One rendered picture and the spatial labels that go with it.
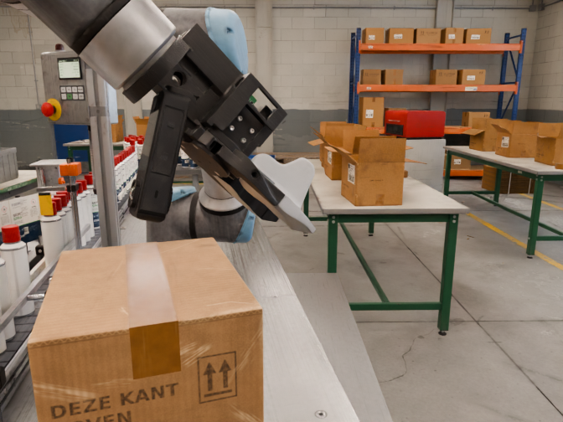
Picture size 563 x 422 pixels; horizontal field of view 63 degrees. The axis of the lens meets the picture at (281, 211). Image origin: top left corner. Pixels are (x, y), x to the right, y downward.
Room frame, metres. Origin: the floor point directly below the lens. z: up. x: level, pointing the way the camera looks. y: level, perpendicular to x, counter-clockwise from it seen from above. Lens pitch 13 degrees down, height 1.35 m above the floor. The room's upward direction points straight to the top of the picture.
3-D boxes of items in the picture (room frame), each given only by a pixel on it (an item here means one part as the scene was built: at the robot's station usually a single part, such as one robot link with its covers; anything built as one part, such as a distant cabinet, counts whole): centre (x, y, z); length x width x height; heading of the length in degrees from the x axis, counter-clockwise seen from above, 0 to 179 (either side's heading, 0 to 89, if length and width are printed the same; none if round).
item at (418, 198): (3.54, -0.60, 0.39); 2.20 x 0.80 x 0.78; 1
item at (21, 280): (0.97, 0.59, 0.98); 0.05 x 0.05 x 0.20
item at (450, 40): (8.28, -2.60, 1.26); 2.78 x 0.61 x 2.51; 91
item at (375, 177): (2.68, -0.54, 0.97); 0.51 x 0.39 x 0.37; 96
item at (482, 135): (5.54, -2.44, 0.97); 0.51 x 0.36 x 0.37; 94
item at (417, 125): (6.51, -1.83, 0.61); 0.70 x 0.60 x 1.22; 13
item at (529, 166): (4.93, -2.51, 0.39); 2.20 x 0.80 x 0.78; 1
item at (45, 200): (1.15, 0.60, 1.09); 0.03 x 0.01 x 0.06; 100
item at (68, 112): (1.32, 0.56, 1.38); 0.17 x 0.10 x 0.19; 65
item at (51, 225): (1.21, 0.62, 0.98); 0.05 x 0.05 x 0.20
